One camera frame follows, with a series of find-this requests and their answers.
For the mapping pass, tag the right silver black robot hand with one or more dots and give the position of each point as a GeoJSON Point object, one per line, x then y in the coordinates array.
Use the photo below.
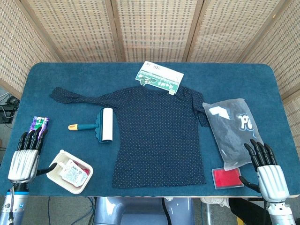
{"type": "Point", "coordinates": [272, 180]}

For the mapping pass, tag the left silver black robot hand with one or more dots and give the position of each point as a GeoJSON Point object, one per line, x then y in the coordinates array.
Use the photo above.
{"type": "Point", "coordinates": [23, 164]}

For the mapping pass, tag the teal lint roller yellow tip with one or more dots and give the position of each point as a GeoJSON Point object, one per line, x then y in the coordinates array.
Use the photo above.
{"type": "Point", "coordinates": [107, 124]}

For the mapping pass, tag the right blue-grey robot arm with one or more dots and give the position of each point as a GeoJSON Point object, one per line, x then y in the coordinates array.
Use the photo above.
{"type": "Point", "coordinates": [281, 213]}

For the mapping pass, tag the dark blue dotted shirt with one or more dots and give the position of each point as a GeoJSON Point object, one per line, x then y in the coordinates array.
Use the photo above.
{"type": "Point", "coordinates": [159, 140]}

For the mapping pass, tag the cream plastic food tray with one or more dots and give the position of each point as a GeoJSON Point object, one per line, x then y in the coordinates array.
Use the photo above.
{"type": "Point", "coordinates": [54, 177]}

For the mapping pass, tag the black trouser leg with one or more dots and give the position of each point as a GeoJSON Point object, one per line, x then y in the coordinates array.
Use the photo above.
{"type": "Point", "coordinates": [248, 213]}

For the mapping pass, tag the purple drink carton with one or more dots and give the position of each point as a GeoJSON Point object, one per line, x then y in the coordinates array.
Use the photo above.
{"type": "Point", "coordinates": [38, 123]}

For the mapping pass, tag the red ink pad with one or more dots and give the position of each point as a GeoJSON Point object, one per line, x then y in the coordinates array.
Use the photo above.
{"type": "Point", "coordinates": [226, 178]}

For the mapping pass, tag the white printed sauce packet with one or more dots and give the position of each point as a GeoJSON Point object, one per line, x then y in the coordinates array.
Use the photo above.
{"type": "Point", "coordinates": [71, 174]}

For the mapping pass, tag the white sneaker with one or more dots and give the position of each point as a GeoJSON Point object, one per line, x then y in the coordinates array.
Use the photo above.
{"type": "Point", "coordinates": [214, 201]}

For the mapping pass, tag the clear bag with black garment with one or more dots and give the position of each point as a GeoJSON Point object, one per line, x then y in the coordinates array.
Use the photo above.
{"type": "Point", "coordinates": [229, 131]}

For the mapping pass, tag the blue felt table cover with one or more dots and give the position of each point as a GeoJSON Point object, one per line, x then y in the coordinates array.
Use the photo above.
{"type": "Point", "coordinates": [82, 77]}

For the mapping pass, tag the blue-grey robot torso base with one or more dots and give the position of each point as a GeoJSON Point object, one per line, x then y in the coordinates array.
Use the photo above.
{"type": "Point", "coordinates": [140, 211]}

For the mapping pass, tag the green and white paper box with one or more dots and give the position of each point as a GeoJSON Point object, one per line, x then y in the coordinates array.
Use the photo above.
{"type": "Point", "coordinates": [161, 75]}

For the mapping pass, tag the woven bamboo folding screen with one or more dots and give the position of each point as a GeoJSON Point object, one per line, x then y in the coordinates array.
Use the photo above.
{"type": "Point", "coordinates": [154, 28]}

